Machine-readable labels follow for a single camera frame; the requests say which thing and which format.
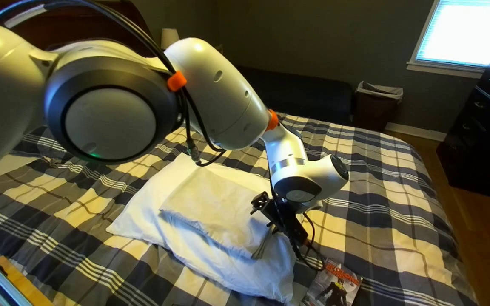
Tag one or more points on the small items on bed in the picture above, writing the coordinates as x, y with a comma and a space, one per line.
335, 286

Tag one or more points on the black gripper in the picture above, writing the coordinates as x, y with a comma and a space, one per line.
281, 218

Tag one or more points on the black chest of drawers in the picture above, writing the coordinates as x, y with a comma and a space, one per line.
483, 130

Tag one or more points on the white pillow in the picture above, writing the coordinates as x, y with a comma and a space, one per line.
143, 221

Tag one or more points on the pale grey cloth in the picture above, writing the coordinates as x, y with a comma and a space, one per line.
216, 209

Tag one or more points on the plaid grey yellow comforter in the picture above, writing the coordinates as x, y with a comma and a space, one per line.
381, 192

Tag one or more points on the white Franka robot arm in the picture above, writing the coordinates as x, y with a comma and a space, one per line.
109, 107

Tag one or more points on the bright window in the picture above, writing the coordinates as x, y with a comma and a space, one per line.
466, 31

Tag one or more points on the black futon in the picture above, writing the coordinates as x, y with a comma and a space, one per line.
301, 94

